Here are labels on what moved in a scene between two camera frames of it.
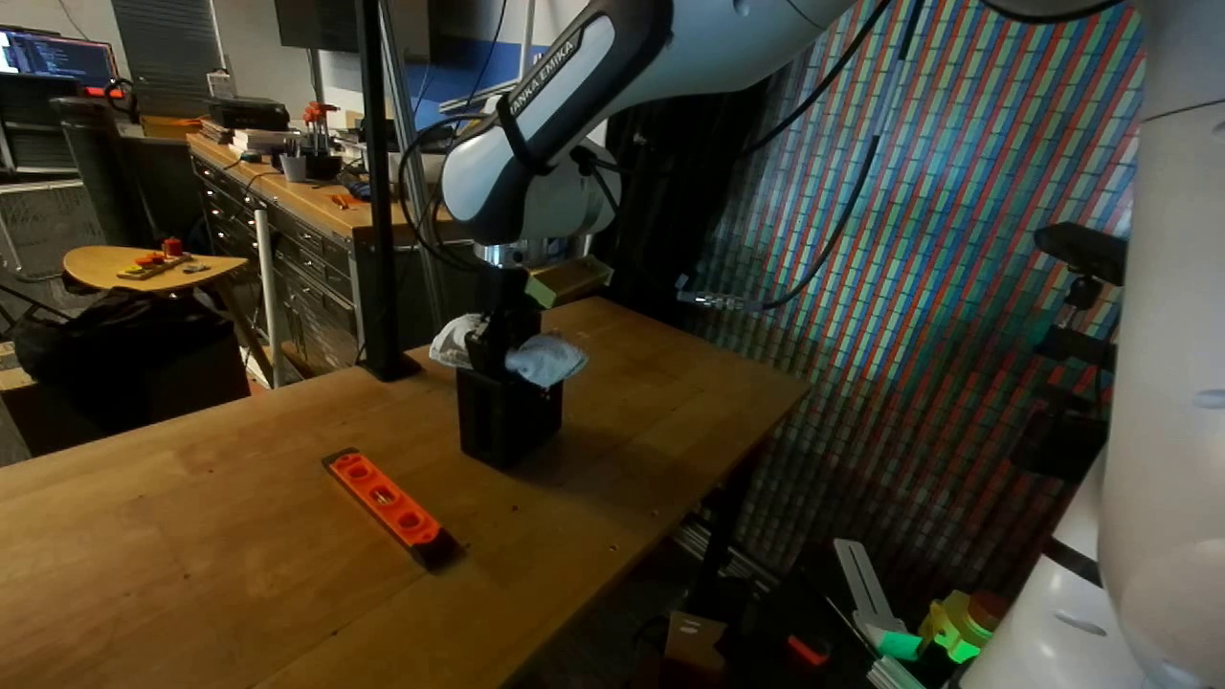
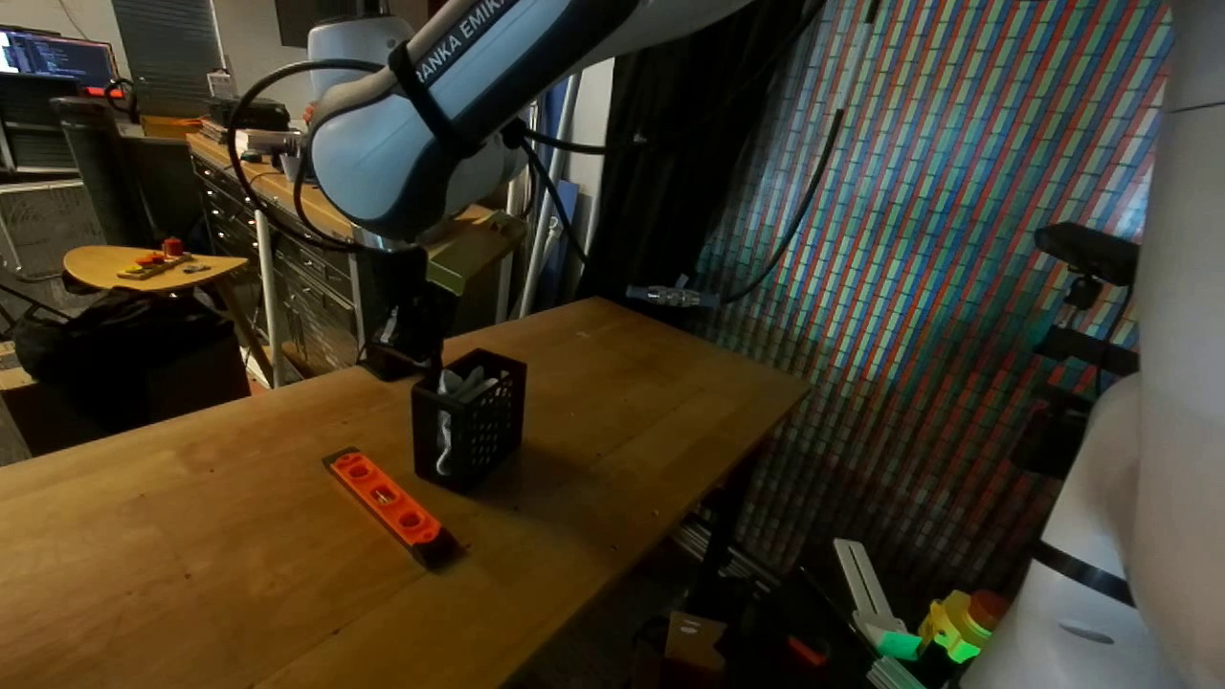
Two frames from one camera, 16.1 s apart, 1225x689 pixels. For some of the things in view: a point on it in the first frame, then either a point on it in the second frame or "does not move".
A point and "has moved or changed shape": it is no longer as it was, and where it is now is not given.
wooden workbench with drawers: [304, 241] does not move
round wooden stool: [123, 268] does not move
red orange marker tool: [410, 523] does not move
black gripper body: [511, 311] to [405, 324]
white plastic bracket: [871, 601] does not move
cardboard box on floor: [691, 642] does not move
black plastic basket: [506, 417] has moved or changed shape
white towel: [541, 360] to [458, 388]
